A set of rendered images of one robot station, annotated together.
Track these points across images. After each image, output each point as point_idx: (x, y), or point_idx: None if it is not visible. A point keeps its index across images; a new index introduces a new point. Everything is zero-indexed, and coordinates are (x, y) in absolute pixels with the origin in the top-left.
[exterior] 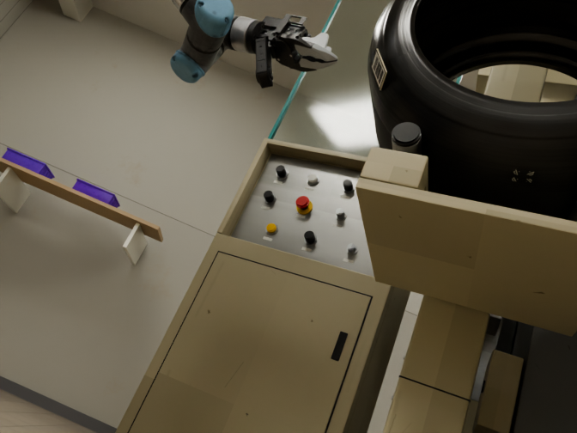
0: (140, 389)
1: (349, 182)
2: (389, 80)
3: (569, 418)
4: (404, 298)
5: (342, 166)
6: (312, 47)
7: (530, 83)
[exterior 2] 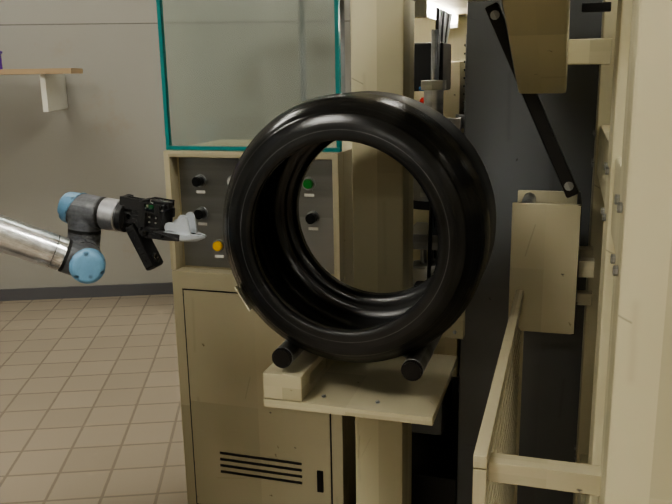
0: (184, 415)
1: None
2: (254, 306)
3: (496, 352)
4: None
5: None
6: (180, 240)
7: None
